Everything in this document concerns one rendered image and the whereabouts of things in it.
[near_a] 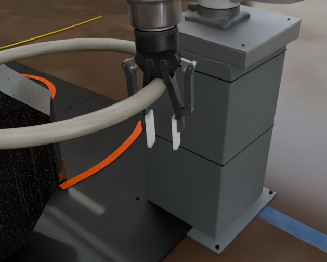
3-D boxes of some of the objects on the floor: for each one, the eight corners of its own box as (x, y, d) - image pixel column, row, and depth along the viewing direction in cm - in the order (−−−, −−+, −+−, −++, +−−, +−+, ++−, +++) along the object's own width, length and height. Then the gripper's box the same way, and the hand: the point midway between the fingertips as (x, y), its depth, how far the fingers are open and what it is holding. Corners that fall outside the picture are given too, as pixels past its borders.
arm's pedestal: (194, 155, 225) (201, 10, 183) (276, 194, 197) (307, 34, 155) (131, 201, 193) (122, 38, 151) (218, 255, 165) (237, 74, 123)
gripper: (211, 20, 69) (211, 140, 80) (115, 19, 74) (129, 132, 85) (202, 31, 63) (204, 160, 74) (99, 30, 67) (115, 151, 79)
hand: (162, 131), depth 78 cm, fingers closed on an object, 4 cm apart
